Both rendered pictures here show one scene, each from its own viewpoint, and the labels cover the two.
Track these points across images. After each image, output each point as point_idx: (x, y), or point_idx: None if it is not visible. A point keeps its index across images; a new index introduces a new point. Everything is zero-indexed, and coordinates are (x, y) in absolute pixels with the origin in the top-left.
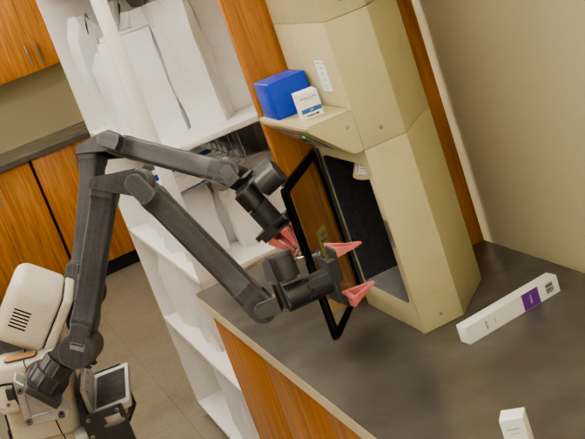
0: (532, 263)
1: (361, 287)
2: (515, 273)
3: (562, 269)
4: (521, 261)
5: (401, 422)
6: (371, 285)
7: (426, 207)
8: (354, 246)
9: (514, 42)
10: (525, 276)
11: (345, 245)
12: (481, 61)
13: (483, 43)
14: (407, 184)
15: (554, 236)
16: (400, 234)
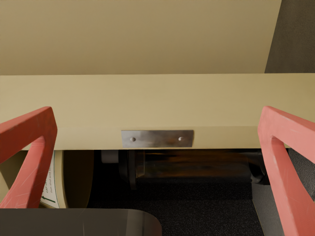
0: (273, 54)
1: (291, 177)
2: (284, 62)
3: (284, 0)
4: (271, 71)
5: None
6: (279, 112)
7: (136, 77)
8: (15, 119)
9: (12, 0)
10: (289, 41)
11: (17, 189)
12: (53, 72)
13: (31, 60)
14: (74, 88)
15: (244, 29)
16: (164, 114)
